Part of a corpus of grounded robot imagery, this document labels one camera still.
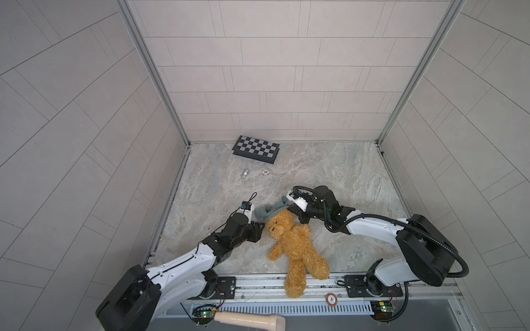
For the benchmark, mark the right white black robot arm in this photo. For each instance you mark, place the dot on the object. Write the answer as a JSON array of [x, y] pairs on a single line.
[[426, 254]]

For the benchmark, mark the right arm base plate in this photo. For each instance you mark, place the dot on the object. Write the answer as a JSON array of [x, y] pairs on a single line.
[[361, 286]]

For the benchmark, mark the round red white sticker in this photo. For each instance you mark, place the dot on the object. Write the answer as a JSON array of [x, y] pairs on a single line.
[[331, 299]]

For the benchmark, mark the grey-green teddy sweater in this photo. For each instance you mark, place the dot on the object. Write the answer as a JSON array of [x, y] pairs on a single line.
[[265, 212]]

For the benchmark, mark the beige wooden handle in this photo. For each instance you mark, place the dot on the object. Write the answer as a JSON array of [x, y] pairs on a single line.
[[263, 322]]

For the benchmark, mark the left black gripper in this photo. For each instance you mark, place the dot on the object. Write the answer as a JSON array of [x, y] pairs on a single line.
[[254, 229]]

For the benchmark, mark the green circuit board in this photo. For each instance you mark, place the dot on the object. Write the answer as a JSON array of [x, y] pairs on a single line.
[[382, 310], [203, 315]]

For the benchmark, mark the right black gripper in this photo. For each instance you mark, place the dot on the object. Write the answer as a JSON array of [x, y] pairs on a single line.
[[299, 213]]

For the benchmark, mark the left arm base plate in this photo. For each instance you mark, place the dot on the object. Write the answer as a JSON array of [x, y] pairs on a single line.
[[219, 288]]

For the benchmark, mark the right green circuit board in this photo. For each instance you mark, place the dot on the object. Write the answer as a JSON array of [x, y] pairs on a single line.
[[382, 310]]

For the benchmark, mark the left green circuit board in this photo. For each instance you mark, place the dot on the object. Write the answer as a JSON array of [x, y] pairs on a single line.
[[203, 315]]

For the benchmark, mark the tan teddy bear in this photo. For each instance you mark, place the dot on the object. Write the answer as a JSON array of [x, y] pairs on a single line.
[[295, 242]]

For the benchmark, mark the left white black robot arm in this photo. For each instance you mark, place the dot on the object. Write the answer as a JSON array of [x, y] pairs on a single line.
[[141, 295]]

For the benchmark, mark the folded black white chessboard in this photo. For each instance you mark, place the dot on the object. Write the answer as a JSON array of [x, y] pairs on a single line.
[[256, 149]]

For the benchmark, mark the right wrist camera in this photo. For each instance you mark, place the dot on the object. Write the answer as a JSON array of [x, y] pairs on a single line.
[[300, 202]]

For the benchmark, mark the aluminium mounting rail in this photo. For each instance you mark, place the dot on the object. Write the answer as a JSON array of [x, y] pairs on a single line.
[[257, 288]]

